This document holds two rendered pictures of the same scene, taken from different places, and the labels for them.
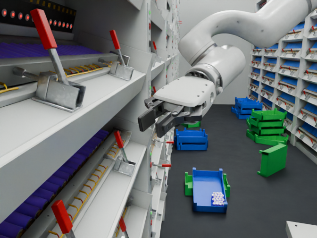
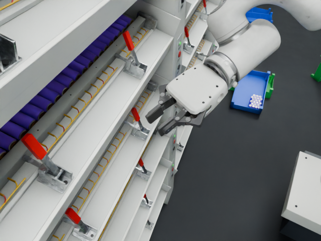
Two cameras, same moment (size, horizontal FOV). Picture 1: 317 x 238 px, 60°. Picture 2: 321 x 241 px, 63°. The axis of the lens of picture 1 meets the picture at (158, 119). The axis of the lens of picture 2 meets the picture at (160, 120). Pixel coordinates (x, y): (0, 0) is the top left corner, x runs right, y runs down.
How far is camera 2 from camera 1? 30 cm
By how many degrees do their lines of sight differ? 34
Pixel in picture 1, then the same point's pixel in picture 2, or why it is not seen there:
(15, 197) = not seen: outside the picture
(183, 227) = (216, 121)
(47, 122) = (41, 218)
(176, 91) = (186, 89)
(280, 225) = (306, 136)
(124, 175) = (139, 140)
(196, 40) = (224, 23)
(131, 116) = (158, 71)
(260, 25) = (307, 11)
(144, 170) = (168, 112)
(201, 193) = (242, 92)
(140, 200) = not seen: hidden behind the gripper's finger
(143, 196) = not seen: hidden behind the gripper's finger
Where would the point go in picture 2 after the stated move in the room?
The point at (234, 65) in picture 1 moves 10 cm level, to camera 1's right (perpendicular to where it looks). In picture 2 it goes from (260, 55) to (311, 61)
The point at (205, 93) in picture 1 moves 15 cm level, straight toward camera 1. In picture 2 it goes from (212, 99) to (185, 154)
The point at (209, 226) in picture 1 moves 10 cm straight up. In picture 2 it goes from (239, 125) to (242, 114)
